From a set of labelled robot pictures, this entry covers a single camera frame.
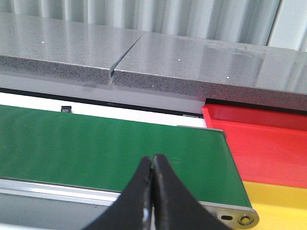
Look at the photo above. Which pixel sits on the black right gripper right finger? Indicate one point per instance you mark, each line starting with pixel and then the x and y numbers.
pixel 175 208

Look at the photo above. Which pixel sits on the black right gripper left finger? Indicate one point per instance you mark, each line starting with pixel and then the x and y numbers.
pixel 132 210

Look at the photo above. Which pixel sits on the green conveyor belt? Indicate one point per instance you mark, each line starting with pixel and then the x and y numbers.
pixel 61 170

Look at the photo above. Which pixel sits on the yellow plastic tray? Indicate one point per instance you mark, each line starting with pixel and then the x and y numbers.
pixel 279 207

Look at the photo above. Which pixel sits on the red plastic tray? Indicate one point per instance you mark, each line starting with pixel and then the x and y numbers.
pixel 268 146

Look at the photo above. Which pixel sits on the small black connector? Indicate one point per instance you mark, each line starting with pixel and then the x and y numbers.
pixel 66 109

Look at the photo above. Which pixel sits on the white pleated curtain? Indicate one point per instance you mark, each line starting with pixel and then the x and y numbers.
pixel 276 23

